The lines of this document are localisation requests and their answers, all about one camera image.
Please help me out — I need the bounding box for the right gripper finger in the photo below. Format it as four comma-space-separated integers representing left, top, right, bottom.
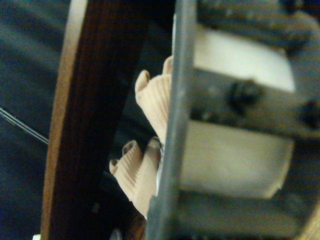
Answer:
145, 0, 320, 240

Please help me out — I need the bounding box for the beige shoe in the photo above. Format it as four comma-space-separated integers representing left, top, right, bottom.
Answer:
134, 55, 175, 145
109, 136, 163, 221

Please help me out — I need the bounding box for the brown shoe rack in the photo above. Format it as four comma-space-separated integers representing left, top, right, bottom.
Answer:
39, 0, 176, 240

